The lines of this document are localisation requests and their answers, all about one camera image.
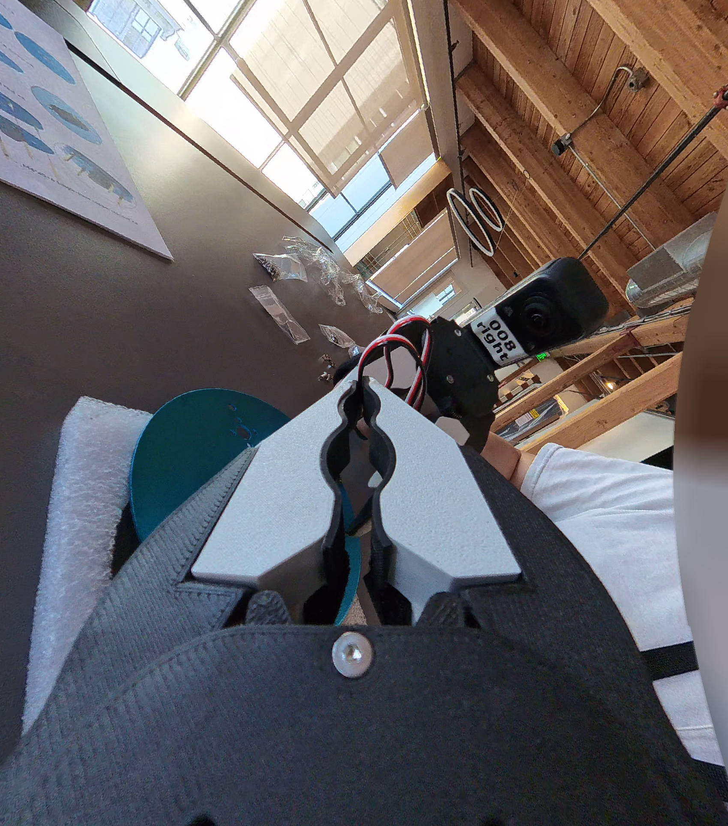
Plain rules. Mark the clear bag with dark screws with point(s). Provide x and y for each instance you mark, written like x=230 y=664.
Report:
x=277 y=266

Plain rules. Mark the flat clear plastic bag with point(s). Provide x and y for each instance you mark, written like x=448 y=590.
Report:
x=280 y=315

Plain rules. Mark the black ceiling pipe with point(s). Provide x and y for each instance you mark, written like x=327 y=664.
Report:
x=647 y=193

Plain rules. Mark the person's right forearm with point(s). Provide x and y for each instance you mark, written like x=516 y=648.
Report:
x=507 y=459

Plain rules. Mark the metal conduit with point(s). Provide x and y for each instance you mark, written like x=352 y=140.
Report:
x=596 y=116

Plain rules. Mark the crumpled clear plastic bag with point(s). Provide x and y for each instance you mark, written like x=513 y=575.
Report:
x=338 y=277

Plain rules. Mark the blue round metal plate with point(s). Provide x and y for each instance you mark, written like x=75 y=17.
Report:
x=196 y=452

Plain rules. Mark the folded printed instruction sheet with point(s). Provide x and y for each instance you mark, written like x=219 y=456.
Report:
x=80 y=168

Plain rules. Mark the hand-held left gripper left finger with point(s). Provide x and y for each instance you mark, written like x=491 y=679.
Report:
x=273 y=510

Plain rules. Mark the white foam sheet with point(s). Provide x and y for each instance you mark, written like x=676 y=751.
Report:
x=80 y=516

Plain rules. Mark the silver air duct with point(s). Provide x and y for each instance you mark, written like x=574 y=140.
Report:
x=667 y=271

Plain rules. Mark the small clear bag with screws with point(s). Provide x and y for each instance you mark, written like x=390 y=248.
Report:
x=336 y=336

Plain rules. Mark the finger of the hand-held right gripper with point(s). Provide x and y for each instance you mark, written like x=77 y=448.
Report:
x=376 y=370

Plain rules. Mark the dark grey desk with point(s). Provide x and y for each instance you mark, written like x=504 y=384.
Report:
x=80 y=310

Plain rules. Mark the large window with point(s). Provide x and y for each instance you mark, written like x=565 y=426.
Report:
x=312 y=97

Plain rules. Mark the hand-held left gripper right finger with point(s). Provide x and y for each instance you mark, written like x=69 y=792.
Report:
x=447 y=510

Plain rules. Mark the person in white shirt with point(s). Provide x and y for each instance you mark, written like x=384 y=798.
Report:
x=602 y=548

